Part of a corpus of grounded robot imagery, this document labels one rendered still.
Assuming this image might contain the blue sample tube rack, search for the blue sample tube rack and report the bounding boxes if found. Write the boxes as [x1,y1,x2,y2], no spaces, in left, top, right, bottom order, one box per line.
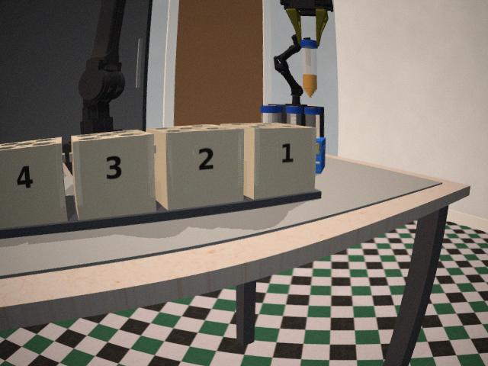
[316,137,326,174]

